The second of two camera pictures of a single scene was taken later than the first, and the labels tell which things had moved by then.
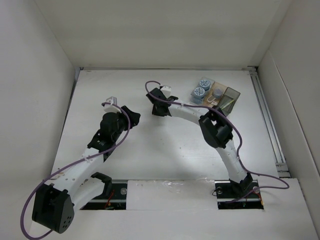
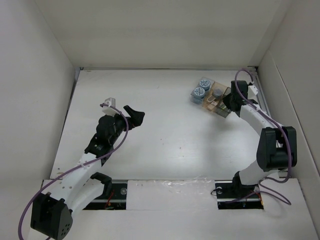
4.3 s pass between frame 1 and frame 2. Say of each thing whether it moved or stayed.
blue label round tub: stayed
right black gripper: moved
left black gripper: stayed
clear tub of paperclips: stayed
